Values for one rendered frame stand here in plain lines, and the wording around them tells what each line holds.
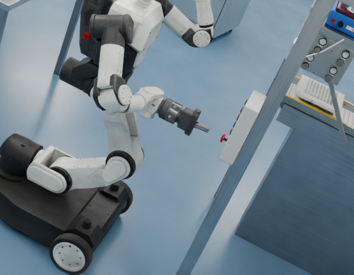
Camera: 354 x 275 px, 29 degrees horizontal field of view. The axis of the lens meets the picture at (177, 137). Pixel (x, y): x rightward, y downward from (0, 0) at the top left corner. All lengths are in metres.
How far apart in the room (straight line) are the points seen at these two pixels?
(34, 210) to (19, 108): 1.10
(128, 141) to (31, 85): 1.54
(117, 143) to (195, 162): 1.33
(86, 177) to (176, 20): 0.84
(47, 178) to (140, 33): 0.91
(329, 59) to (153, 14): 0.92
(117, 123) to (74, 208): 0.56
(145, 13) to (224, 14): 3.15
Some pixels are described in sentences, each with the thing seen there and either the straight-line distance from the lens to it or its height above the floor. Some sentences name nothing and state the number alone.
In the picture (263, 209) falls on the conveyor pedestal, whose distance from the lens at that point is 3.81.
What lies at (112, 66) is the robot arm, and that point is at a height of 1.12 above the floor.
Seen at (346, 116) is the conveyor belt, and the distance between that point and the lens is 3.64.
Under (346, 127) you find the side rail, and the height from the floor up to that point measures 0.91.
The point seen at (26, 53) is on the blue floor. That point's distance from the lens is 4.83.
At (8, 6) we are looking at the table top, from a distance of 3.43.
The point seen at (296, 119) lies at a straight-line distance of 3.47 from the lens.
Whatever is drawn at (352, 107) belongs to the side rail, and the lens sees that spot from 3.71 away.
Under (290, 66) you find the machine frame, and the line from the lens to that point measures 2.64.
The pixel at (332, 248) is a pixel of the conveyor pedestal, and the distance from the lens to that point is 3.87.
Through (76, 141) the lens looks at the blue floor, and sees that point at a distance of 4.10.
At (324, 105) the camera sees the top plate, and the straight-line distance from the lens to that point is 3.45.
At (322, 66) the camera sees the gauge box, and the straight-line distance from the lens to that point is 3.32.
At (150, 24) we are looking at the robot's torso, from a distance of 2.78.
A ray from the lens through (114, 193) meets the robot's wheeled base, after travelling 3.46.
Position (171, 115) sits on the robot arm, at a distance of 2.76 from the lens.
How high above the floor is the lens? 2.30
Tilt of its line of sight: 31 degrees down
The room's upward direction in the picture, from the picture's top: 24 degrees clockwise
